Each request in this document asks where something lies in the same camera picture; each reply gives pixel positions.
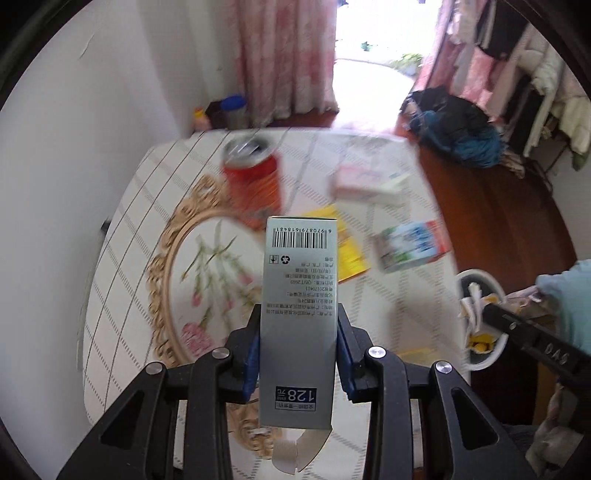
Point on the pile of dark clothes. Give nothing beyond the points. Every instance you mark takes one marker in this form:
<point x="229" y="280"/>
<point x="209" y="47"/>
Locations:
<point x="457" y="129"/>

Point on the potted plant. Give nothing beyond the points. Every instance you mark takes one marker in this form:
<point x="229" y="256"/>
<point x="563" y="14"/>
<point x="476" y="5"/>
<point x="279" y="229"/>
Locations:
<point x="408" y="62"/>

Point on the yellow bottle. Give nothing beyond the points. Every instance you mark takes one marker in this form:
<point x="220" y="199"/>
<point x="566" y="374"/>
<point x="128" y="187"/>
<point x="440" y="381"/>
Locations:
<point x="202" y="121"/>

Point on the rack of hanging clothes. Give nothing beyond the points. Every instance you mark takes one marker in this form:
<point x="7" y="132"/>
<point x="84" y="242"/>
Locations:
<point x="521" y="55"/>

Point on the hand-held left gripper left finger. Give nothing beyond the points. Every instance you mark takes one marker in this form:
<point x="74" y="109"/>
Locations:
<point x="251" y="355"/>

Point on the yellow packet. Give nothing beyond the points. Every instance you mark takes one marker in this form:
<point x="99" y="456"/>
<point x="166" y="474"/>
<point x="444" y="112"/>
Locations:
<point x="353" y="254"/>

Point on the grey cardboard carton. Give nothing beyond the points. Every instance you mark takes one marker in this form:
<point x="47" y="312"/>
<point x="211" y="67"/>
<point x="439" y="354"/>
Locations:
<point x="298" y="323"/>

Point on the white checked tablecloth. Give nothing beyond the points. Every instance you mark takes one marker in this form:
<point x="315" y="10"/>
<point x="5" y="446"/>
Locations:
<point x="147" y="170"/>

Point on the red drink can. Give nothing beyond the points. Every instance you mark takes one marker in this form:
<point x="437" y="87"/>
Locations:
<point x="254" y="180"/>

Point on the dark box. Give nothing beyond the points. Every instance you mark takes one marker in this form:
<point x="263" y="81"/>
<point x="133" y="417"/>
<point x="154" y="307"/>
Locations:
<point x="214" y="115"/>

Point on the pink floral curtain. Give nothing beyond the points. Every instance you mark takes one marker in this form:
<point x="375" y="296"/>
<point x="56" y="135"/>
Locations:
<point x="281" y="60"/>

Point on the person's right forearm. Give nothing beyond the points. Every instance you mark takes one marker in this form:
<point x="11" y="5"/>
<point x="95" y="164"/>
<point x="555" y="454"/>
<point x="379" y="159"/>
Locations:
<point x="572" y="295"/>

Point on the blue and white carton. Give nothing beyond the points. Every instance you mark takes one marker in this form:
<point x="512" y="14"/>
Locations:
<point x="406" y="244"/>

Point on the floral mat with gold rim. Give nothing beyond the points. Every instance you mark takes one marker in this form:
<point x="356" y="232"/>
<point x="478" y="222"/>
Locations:
<point x="207" y="258"/>

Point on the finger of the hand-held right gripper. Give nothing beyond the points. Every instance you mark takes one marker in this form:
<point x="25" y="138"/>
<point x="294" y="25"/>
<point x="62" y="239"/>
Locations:
<point x="503" y="321"/>

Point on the white trash bin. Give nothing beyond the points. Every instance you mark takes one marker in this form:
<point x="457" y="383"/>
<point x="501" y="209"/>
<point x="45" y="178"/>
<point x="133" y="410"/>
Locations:
<point x="471" y="275"/>

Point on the jar with blue lid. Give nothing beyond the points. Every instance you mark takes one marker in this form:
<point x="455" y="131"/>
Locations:
<point x="234" y="113"/>

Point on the pink tissue packet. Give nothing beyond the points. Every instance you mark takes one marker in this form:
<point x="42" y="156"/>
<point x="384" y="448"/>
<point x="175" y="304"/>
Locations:
<point x="358" y="180"/>

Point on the person's patterned clothing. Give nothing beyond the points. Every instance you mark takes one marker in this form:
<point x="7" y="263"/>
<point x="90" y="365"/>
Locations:
<point x="554" y="434"/>

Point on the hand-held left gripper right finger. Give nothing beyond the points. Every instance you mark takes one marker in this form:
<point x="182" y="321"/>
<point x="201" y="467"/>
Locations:
<point x="345" y="357"/>

